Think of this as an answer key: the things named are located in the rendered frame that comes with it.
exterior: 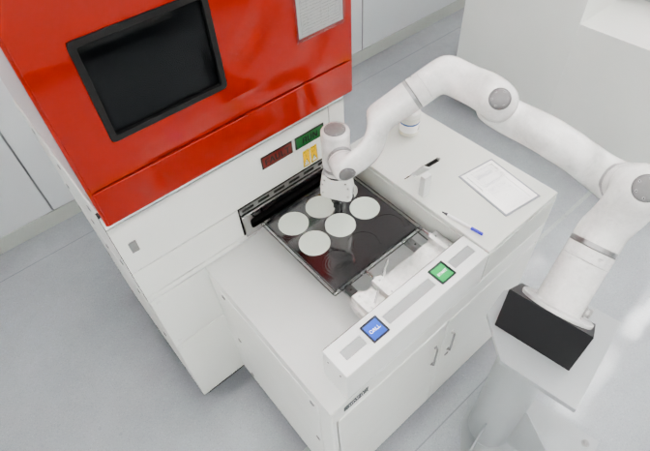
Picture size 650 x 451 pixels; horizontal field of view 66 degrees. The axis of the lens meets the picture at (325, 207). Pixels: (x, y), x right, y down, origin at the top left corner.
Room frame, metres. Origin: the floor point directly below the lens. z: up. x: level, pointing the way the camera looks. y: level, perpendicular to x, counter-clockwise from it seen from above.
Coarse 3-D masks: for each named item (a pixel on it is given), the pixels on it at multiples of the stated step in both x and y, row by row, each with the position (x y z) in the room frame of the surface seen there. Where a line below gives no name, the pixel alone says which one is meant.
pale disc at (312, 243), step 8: (312, 232) 1.00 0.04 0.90; (320, 232) 1.00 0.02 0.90; (304, 240) 0.97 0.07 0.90; (312, 240) 0.97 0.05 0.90; (320, 240) 0.97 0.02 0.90; (328, 240) 0.96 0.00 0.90; (304, 248) 0.94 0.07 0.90; (312, 248) 0.94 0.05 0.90; (320, 248) 0.94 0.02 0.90; (328, 248) 0.93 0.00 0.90
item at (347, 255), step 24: (360, 192) 1.16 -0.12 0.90; (384, 216) 1.05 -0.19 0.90; (288, 240) 0.98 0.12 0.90; (336, 240) 0.96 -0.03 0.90; (360, 240) 0.96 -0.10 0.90; (384, 240) 0.95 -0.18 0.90; (312, 264) 0.88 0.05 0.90; (336, 264) 0.87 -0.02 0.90; (360, 264) 0.86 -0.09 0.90; (336, 288) 0.79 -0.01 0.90
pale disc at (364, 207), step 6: (360, 198) 1.13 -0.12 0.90; (366, 198) 1.13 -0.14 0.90; (372, 198) 1.13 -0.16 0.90; (354, 204) 1.11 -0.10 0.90; (360, 204) 1.10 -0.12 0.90; (366, 204) 1.10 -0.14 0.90; (372, 204) 1.10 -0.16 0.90; (378, 204) 1.10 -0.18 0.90; (354, 210) 1.08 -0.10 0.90; (360, 210) 1.08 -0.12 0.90; (366, 210) 1.08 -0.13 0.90; (372, 210) 1.08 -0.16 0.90; (378, 210) 1.07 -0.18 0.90; (360, 216) 1.05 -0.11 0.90; (366, 216) 1.05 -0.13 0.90; (372, 216) 1.05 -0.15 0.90
